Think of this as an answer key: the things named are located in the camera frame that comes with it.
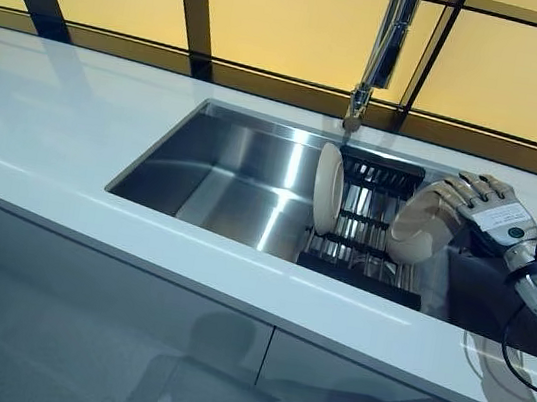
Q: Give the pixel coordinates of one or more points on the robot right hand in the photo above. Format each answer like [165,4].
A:
[499,215]

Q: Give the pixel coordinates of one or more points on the deep beige plate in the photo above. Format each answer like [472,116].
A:
[421,229]

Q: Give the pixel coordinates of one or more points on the black sink dish rack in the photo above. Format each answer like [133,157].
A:
[367,216]

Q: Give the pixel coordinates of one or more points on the chrome kitchen faucet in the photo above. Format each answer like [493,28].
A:
[387,52]

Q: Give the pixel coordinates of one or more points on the stainless steel sink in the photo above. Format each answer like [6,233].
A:
[231,180]

